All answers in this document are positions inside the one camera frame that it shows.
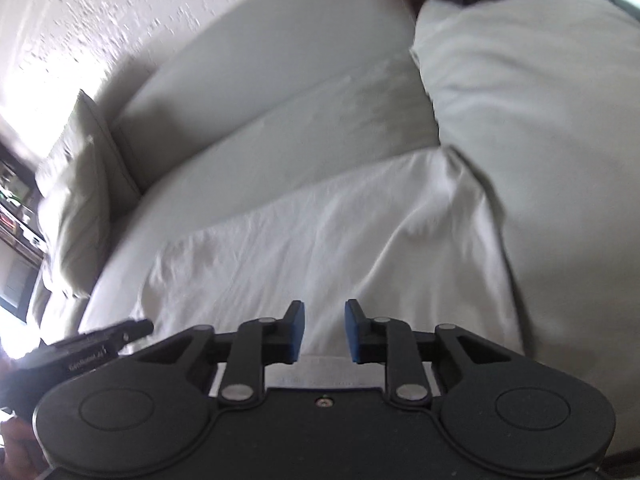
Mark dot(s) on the olive throw pillow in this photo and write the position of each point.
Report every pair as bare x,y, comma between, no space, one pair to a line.
75,220
117,160

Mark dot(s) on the dark shelf unit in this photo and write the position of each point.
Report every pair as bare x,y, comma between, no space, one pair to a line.
15,240

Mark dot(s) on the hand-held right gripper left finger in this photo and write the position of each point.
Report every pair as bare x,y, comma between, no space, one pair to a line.
298,332

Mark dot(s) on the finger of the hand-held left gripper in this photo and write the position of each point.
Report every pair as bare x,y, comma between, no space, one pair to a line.
125,331

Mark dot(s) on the person's left hand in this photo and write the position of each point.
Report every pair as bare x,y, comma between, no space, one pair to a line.
17,442

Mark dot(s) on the white sheet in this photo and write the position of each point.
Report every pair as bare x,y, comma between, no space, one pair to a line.
350,240

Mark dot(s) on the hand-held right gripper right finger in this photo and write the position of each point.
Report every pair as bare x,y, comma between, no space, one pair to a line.
351,332

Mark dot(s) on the grey sofa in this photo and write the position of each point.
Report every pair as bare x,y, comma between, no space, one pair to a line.
550,110

